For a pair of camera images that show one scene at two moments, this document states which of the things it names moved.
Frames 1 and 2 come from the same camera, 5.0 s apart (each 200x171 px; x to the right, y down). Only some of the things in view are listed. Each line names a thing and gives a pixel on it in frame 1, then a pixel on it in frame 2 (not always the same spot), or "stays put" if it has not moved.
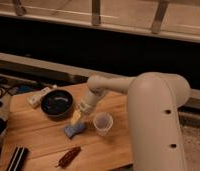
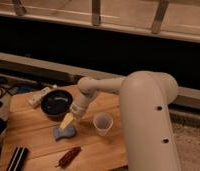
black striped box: [18, 160] stays put
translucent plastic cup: [103, 122] stays put
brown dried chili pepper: [68, 157] stays put
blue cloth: [72, 129] → [67, 131]
